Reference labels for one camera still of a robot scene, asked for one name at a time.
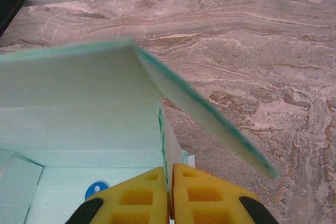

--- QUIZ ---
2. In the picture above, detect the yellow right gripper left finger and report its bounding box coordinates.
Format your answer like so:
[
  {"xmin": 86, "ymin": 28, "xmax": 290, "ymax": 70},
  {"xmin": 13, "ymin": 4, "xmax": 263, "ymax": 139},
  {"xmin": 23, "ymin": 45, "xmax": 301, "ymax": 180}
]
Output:
[{"xmin": 65, "ymin": 166, "xmax": 169, "ymax": 224}]

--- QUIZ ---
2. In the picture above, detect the black grey checkerboard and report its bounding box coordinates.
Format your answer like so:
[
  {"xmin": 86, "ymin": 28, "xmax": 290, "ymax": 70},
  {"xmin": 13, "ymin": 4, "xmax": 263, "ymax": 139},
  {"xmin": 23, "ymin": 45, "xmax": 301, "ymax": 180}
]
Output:
[{"xmin": 0, "ymin": 0, "xmax": 26, "ymax": 37}]

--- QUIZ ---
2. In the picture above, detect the small blue round disc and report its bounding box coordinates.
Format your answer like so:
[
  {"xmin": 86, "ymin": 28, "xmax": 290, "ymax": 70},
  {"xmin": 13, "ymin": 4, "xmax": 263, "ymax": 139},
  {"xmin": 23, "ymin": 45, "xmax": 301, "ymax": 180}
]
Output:
[{"xmin": 85, "ymin": 179, "xmax": 110, "ymax": 201}]

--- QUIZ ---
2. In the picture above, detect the light blue paper box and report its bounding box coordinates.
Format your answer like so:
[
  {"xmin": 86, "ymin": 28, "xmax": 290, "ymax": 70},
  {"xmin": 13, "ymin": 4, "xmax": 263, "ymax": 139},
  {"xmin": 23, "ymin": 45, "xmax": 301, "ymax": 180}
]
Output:
[{"xmin": 0, "ymin": 37, "xmax": 279, "ymax": 224}]

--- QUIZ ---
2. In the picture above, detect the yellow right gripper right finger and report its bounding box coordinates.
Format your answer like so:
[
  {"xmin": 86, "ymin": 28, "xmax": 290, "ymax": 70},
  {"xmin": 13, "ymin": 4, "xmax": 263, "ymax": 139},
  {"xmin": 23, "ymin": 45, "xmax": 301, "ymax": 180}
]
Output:
[{"xmin": 169, "ymin": 163, "xmax": 275, "ymax": 224}]

